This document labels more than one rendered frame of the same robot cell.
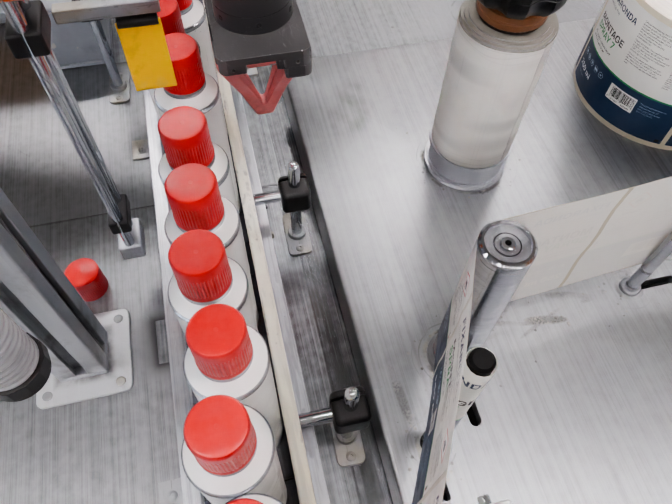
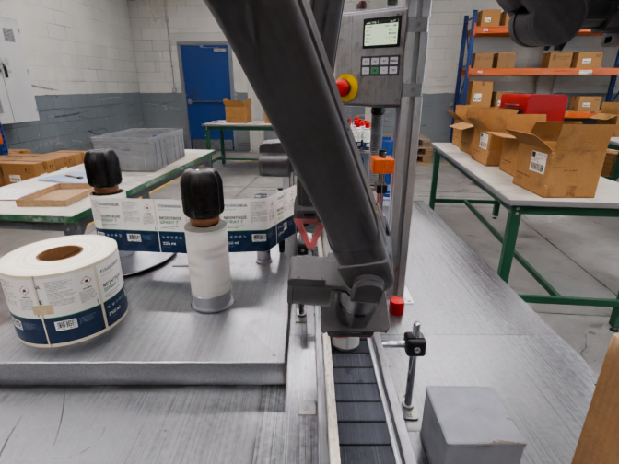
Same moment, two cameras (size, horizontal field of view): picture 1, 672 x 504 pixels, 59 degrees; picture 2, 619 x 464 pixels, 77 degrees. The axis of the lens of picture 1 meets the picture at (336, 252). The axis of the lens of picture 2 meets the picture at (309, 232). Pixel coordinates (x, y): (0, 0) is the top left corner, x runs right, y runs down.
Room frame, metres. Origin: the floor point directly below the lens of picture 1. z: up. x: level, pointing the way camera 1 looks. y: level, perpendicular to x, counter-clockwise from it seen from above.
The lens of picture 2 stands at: (1.11, 0.27, 1.33)
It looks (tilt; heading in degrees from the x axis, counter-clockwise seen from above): 20 degrees down; 196
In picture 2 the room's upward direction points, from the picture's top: straight up
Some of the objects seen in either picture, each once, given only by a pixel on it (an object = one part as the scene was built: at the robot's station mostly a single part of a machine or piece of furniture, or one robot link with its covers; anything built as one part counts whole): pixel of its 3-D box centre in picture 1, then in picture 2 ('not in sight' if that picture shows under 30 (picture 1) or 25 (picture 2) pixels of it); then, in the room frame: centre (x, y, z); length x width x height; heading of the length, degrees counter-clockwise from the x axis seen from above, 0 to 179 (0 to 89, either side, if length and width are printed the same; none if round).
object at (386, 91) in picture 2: not in sight; (378, 61); (0.16, 0.16, 1.38); 0.17 x 0.10 x 0.19; 71
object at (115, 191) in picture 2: not in sight; (109, 203); (0.28, -0.51, 1.04); 0.09 x 0.09 x 0.29
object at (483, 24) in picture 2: not in sight; (539, 90); (-7.17, 2.21, 1.26); 2.78 x 0.61 x 2.51; 100
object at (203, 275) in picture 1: (220, 325); not in sight; (0.18, 0.08, 0.98); 0.05 x 0.05 x 0.20
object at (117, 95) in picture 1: (119, 86); (407, 404); (0.58, 0.29, 0.83); 0.06 x 0.03 x 0.01; 13
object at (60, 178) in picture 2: not in sight; (75, 178); (-0.76, -1.73, 0.81); 0.32 x 0.24 x 0.01; 85
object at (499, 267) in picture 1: (475, 308); (262, 229); (0.21, -0.11, 0.97); 0.05 x 0.05 x 0.19
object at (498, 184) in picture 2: not in sight; (502, 211); (-2.19, 0.95, 0.39); 2.20 x 0.80 x 0.78; 10
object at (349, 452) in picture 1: (346, 433); not in sight; (0.14, -0.02, 0.83); 0.06 x 0.03 x 0.01; 14
